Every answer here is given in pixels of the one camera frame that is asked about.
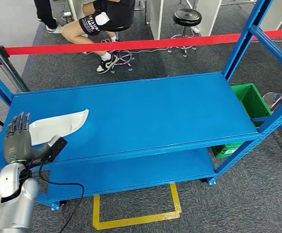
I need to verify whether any person in shorts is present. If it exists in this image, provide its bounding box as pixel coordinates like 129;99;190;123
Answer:
61;0;136;75

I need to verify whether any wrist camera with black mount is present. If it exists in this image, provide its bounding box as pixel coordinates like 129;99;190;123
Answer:
40;135;68;165

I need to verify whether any chrome stanchion post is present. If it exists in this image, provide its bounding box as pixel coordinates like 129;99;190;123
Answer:
0;42;30;93

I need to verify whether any red barrier belt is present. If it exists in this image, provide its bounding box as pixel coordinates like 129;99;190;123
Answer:
4;28;282;56

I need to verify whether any yellow floor tape outline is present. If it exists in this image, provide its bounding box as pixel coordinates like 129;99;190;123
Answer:
92;183;182;231

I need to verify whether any white curved plastic part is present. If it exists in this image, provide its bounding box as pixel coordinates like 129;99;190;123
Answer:
28;109;89;146

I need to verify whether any large blue metal shelf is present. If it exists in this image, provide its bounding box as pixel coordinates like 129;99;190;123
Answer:
0;0;282;212

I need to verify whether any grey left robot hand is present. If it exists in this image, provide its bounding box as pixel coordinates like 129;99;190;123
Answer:
3;112;50;165

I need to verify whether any chrome stanchion with round base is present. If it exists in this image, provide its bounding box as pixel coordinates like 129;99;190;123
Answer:
262;80;282;113

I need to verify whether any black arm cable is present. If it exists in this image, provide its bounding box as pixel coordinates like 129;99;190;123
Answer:
39;162;85;233

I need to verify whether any white desk panel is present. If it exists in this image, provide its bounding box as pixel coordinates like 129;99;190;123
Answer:
195;0;222;37
259;0;282;32

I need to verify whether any green plastic crate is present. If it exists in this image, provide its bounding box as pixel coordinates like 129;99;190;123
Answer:
231;83;273;128
212;141;245;159

